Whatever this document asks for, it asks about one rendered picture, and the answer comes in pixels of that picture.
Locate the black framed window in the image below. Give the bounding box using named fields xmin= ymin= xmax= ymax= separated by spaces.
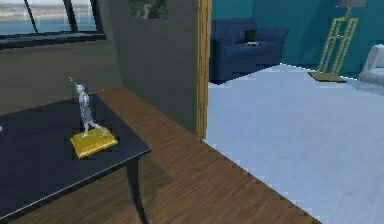
xmin=0 ymin=0 xmax=107 ymax=51

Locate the yellow wooden door frame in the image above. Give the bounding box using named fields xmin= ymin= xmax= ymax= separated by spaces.
xmin=196 ymin=0 xmax=213 ymax=140

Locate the black table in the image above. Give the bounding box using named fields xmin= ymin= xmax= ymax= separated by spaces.
xmin=0 ymin=92 xmax=152 ymax=224

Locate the dark blue sofa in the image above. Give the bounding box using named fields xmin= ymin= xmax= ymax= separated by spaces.
xmin=209 ymin=17 xmax=290 ymax=84

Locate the white armchair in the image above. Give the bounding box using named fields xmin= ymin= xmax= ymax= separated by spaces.
xmin=357 ymin=43 xmax=384 ymax=88

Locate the framed green picture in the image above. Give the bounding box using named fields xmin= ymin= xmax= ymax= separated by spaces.
xmin=129 ymin=0 xmax=169 ymax=20

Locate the silver statue on gold base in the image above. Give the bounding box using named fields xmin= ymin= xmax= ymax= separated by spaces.
xmin=68 ymin=76 xmax=119 ymax=160

